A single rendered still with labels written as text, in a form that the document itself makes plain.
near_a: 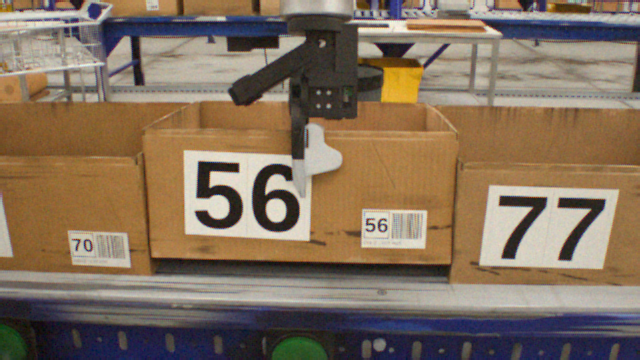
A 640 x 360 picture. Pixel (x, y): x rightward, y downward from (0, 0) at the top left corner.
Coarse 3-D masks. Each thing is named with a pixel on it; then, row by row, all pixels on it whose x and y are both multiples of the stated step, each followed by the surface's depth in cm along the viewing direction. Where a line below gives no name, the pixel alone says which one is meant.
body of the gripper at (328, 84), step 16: (288, 32) 72; (304, 32) 72; (320, 32) 72; (336, 32) 71; (352, 32) 71; (320, 48) 72; (336, 48) 71; (352, 48) 71; (320, 64) 72; (336, 64) 72; (352, 64) 72; (304, 80) 71; (320, 80) 70; (336, 80) 70; (352, 80) 70; (304, 96) 70; (320, 96) 72; (336, 96) 71; (352, 96) 74; (320, 112) 72; (336, 112) 72; (352, 112) 70
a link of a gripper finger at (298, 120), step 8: (296, 96) 71; (296, 104) 70; (296, 112) 70; (304, 112) 70; (296, 120) 70; (304, 120) 71; (296, 128) 71; (304, 128) 71; (296, 136) 70; (304, 136) 71; (296, 144) 71; (304, 144) 71; (296, 152) 71; (304, 152) 71
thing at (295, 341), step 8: (280, 344) 74; (288, 344) 73; (296, 344) 73; (304, 344) 73; (312, 344) 73; (280, 352) 74; (288, 352) 73; (296, 352) 73; (304, 352) 73; (312, 352) 73; (320, 352) 73
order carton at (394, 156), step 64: (192, 128) 98; (256, 128) 103; (384, 128) 102; (448, 128) 79; (320, 192) 75; (384, 192) 75; (448, 192) 75; (192, 256) 78; (256, 256) 78; (320, 256) 77; (384, 256) 77; (448, 256) 77
